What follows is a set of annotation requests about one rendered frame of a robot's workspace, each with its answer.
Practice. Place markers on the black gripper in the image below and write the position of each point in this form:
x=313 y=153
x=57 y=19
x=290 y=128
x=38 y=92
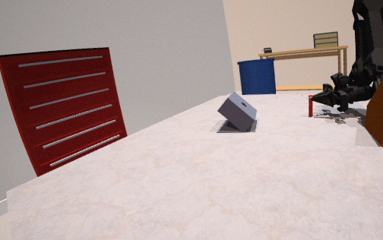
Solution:
x=330 y=97

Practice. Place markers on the grey square panel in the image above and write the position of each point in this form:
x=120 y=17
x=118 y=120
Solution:
x=239 y=114

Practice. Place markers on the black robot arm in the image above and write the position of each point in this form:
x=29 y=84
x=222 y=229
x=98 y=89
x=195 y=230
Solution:
x=368 y=66

